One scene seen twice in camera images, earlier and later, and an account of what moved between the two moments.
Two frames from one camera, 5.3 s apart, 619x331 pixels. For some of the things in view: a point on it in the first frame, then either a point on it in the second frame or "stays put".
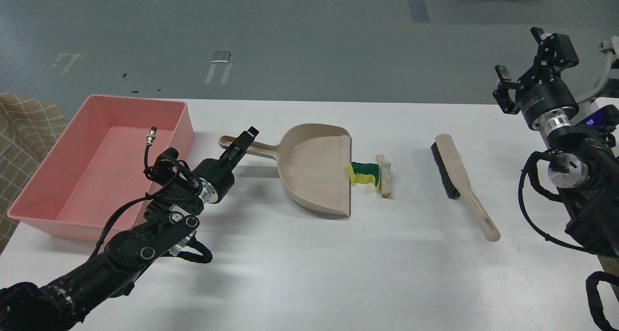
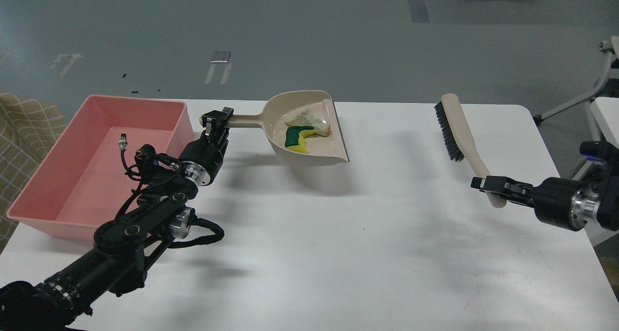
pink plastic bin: (99, 165) stays put
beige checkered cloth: (29, 125) stays put
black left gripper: (216, 179) to (201, 159)
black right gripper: (546, 103) to (556, 200)
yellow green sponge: (365, 173) to (295, 138)
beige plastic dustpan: (315, 161) to (283, 107)
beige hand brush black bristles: (455, 179) to (459, 138)
